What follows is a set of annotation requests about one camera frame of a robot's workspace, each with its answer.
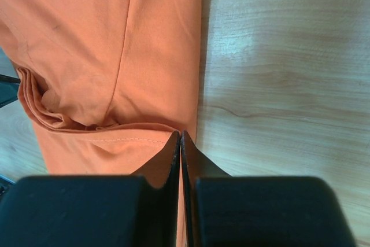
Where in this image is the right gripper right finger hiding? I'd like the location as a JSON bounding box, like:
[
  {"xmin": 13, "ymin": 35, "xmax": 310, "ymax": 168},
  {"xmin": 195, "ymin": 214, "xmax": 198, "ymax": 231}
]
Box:
[{"xmin": 180, "ymin": 132, "xmax": 356, "ymax": 246}]

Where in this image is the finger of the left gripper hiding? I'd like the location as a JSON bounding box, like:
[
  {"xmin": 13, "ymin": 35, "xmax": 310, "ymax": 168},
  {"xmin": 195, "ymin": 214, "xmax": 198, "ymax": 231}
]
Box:
[{"xmin": 0, "ymin": 75, "xmax": 20, "ymax": 108}]

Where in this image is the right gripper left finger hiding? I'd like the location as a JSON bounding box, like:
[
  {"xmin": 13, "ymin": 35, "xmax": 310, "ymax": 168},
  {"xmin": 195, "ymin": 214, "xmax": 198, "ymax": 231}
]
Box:
[{"xmin": 1, "ymin": 132, "xmax": 180, "ymax": 246}]

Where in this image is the orange t shirt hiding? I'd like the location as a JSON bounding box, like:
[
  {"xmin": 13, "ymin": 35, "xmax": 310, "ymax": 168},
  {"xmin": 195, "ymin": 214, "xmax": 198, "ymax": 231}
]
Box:
[{"xmin": 0, "ymin": 0, "xmax": 205, "ymax": 247}]

